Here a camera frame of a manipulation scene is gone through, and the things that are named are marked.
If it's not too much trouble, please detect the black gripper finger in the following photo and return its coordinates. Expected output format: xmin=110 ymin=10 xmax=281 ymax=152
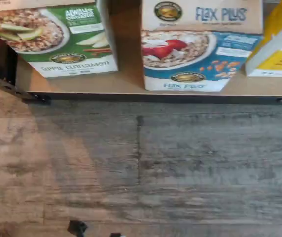
xmin=67 ymin=220 xmax=89 ymax=237

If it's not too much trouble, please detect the blue white Flax Plus box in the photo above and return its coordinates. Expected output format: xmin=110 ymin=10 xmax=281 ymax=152
xmin=141 ymin=0 xmax=265 ymax=92

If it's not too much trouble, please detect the green apple cinnamon oatmeal box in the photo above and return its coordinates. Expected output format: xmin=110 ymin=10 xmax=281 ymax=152
xmin=0 ymin=0 xmax=119 ymax=79

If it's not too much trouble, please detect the yellow Purely Elizabeth box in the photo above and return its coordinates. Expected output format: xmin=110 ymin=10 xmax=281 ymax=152
xmin=245 ymin=0 xmax=282 ymax=78

